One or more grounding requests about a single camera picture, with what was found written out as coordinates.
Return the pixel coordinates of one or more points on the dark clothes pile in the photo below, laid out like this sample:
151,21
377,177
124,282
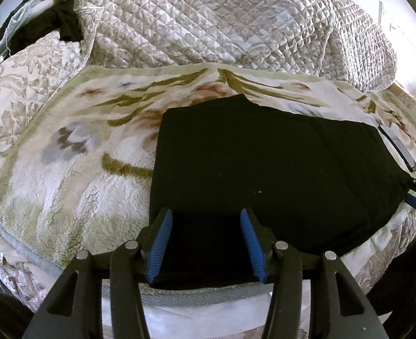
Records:
34,19

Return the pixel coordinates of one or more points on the fleece floral blanket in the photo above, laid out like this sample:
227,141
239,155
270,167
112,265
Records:
79,175

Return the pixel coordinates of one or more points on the black pants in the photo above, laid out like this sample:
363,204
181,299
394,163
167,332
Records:
317,184

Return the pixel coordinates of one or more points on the dark grey phone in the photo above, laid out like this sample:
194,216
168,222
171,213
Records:
399,147

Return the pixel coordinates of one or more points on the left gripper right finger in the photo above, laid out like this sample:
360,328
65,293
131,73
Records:
338,306

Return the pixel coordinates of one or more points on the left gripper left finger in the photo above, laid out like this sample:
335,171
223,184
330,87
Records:
72,308

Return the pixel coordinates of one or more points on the quilted beige floral bedspread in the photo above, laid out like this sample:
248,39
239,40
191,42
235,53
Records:
332,39

